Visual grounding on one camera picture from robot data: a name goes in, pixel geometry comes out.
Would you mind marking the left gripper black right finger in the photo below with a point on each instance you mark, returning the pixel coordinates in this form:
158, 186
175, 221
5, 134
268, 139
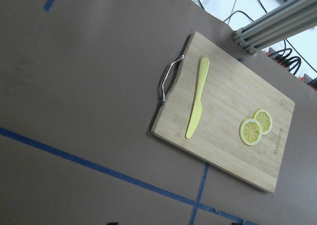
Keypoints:
243, 223

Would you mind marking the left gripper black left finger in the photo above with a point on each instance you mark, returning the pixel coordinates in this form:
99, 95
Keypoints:
112, 223

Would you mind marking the lemon slice one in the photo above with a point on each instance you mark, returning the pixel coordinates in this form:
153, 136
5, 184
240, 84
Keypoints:
264, 119

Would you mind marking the yellow plastic knife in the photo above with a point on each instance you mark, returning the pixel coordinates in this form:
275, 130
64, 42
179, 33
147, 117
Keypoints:
197, 105

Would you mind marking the bamboo cutting board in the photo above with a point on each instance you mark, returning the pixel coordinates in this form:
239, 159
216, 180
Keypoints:
232, 94

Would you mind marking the aluminium frame post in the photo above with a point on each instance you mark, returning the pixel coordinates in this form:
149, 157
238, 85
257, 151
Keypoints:
285, 21

